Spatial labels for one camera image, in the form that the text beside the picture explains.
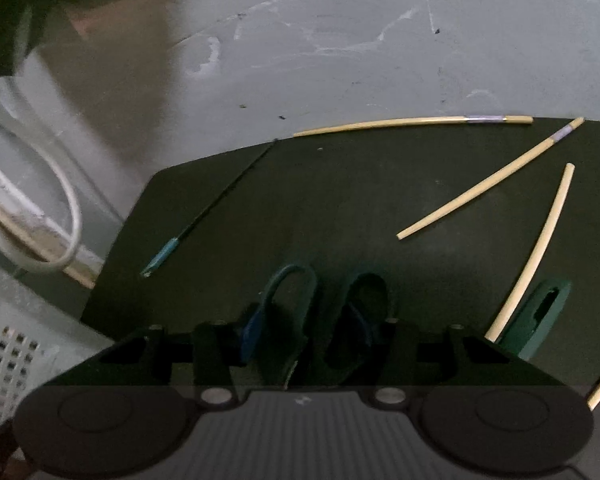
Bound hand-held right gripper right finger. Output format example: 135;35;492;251
347;305;546;387

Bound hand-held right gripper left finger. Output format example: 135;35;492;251
67;305;264;387

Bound black scissors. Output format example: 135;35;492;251
257;264;396;389

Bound thin black teal-handled stick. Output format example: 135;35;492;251
140;141;279;277

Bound green plastic handled utensil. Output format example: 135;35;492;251
497;280;572;361

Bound bamboo chopstick with purple band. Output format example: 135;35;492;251
294;116;534;137
397;117;585;240

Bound white perforated utensil basket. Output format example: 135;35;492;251
0;252;118;443

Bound white hose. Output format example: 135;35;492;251
0;152;84;274

